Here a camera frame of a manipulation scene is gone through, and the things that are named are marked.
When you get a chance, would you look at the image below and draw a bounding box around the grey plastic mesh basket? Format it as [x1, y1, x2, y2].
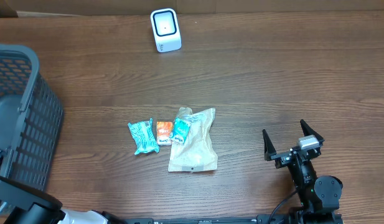
[0, 44, 64, 190]

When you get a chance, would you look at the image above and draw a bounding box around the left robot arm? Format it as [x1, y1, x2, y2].
[0, 136, 127, 223]

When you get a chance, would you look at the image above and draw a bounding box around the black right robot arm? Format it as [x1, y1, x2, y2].
[257, 119, 344, 224]

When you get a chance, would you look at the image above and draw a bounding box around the teal tissue pack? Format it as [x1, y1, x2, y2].
[170, 118, 191, 144]

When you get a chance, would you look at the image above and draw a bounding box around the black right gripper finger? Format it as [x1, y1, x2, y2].
[262, 129, 277, 161]
[300, 119, 325, 144]

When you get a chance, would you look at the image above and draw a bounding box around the green snack packet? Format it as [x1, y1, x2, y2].
[128, 118, 159, 156]

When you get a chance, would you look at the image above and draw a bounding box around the white barcode scanner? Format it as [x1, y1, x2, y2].
[150, 8, 182, 53]

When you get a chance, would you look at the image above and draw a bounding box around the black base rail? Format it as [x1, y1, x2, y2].
[124, 215, 344, 224]

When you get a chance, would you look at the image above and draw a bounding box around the beige plastic pouch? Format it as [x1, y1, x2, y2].
[168, 107, 218, 172]

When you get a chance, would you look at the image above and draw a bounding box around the orange tissue pack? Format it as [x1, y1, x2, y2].
[156, 121, 173, 146]

